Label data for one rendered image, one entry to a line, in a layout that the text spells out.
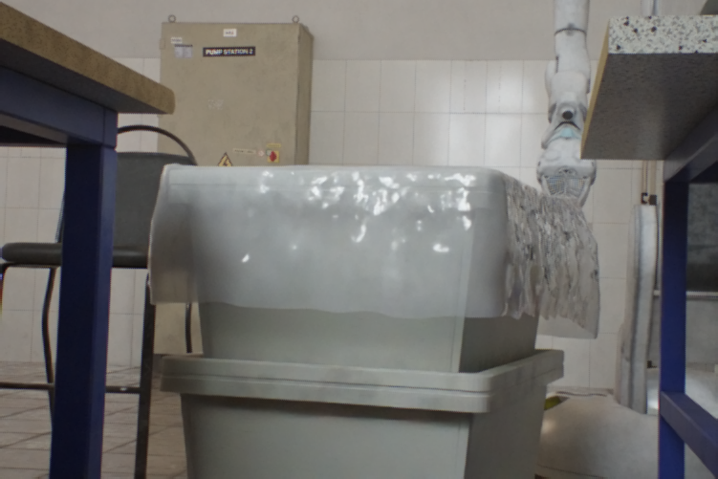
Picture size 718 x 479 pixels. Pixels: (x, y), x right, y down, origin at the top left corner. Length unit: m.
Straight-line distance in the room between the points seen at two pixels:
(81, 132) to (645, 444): 1.08
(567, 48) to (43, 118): 1.41
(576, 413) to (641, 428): 0.12
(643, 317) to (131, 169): 1.66
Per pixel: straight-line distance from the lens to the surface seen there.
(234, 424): 1.42
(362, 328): 1.37
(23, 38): 0.95
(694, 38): 0.88
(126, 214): 3.35
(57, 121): 1.13
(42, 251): 3.01
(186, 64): 6.72
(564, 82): 2.25
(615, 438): 1.94
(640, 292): 2.20
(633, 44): 0.87
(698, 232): 2.16
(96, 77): 1.08
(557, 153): 2.09
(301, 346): 1.40
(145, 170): 3.38
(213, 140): 6.61
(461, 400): 1.31
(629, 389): 2.37
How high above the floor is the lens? 0.56
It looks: 3 degrees up
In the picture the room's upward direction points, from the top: 2 degrees clockwise
